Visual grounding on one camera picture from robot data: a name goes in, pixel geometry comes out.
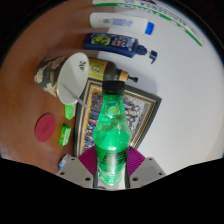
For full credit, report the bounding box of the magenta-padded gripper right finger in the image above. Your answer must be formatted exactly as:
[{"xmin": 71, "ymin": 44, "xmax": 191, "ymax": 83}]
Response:
[{"xmin": 123, "ymin": 146, "xmax": 167, "ymax": 190}]

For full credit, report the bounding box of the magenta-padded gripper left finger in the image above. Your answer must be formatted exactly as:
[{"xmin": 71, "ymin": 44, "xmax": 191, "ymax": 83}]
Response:
[{"xmin": 55, "ymin": 146, "xmax": 100, "ymax": 189}]

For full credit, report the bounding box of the green plastic drink bottle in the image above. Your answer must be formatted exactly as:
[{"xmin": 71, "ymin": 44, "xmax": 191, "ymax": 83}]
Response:
[{"xmin": 92, "ymin": 79, "xmax": 133, "ymax": 188}]

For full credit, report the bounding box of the flat round red coaster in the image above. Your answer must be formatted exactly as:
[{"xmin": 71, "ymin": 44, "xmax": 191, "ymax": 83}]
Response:
[{"xmin": 34, "ymin": 113, "xmax": 56, "ymax": 144}]

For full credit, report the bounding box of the dark framed group picture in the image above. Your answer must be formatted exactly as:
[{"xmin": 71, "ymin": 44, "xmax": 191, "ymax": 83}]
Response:
[{"xmin": 72, "ymin": 78, "xmax": 163, "ymax": 158}]

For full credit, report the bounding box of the patterned ceramic mug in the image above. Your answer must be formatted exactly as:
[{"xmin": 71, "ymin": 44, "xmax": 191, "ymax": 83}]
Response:
[{"xmin": 34, "ymin": 52, "xmax": 91, "ymax": 106}]

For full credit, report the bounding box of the brown pump bottle yellow label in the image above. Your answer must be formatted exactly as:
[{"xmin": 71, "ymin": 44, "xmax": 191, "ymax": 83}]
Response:
[{"xmin": 87, "ymin": 57, "xmax": 139, "ymax": 84}]

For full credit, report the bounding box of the dark blue pump bottle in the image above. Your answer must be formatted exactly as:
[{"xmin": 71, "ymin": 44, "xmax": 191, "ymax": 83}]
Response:
[{"xmin": 83, "ymin": 32, "xmax": 159, "ymax": 65}]

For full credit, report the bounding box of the white bottle with blue cap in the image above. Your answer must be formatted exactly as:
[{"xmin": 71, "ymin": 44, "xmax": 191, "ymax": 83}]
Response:
[{"xmin": 88, "ymin": 12, "xmax": 156, "ymax": 36}]

